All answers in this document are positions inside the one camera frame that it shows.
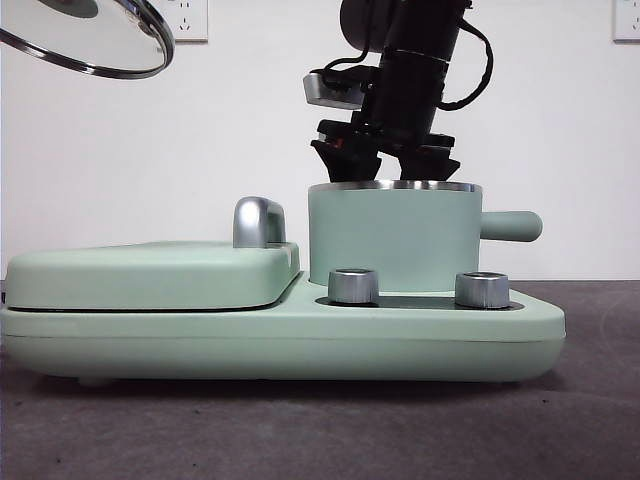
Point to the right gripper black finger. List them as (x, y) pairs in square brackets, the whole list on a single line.
[(350, 162), (430, 165)]

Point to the glass lid with green knob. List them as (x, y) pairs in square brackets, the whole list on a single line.
[(100, 45)]

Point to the mint green steamer pot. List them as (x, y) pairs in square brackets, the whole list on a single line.
[(395, 240)]

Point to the silver control knob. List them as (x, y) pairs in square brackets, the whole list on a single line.
[(353, 287), (481, 291)]

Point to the mint green breakfast machine base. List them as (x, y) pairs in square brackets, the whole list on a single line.
[(300, 345)]

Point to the pale grey right wrist camera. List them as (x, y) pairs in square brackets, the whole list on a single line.
[(325, 92)]

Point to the white wall socket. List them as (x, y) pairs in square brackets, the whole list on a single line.
[(192, 22), (627, 20)]

